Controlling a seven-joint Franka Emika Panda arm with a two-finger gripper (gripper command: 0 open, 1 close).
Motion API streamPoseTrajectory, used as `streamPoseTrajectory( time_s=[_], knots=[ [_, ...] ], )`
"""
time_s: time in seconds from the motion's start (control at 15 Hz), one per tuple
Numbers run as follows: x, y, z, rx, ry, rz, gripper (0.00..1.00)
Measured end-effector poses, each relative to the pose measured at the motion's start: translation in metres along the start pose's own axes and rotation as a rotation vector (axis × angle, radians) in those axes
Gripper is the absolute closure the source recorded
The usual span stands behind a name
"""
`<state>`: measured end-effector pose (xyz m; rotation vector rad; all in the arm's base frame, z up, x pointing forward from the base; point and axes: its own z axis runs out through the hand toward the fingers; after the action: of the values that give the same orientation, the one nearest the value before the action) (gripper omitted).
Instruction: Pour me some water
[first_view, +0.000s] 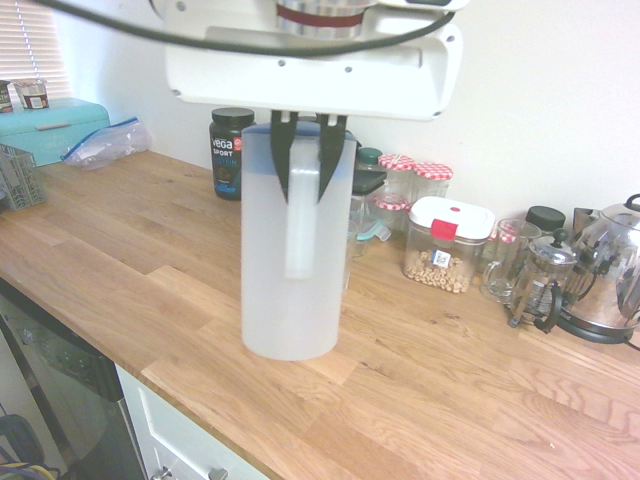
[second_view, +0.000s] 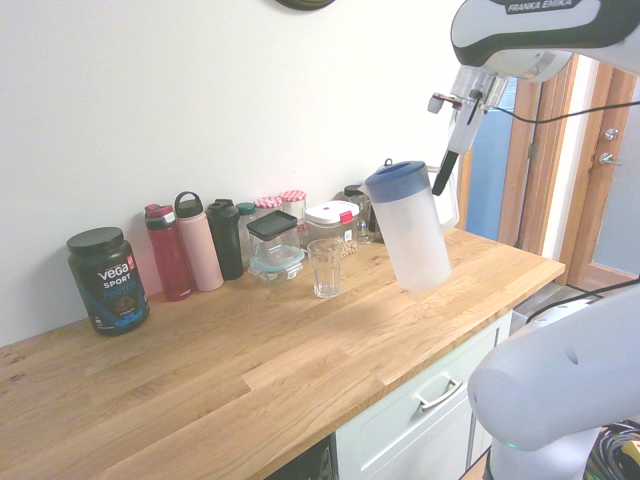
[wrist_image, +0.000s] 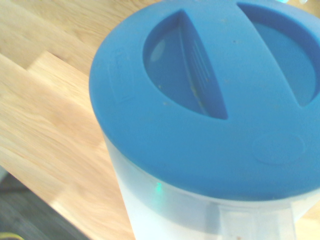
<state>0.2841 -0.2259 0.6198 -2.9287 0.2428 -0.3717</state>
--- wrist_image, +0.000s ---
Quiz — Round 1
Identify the translucent pitcher with blue lid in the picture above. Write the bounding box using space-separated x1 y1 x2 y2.
88 0 320 240

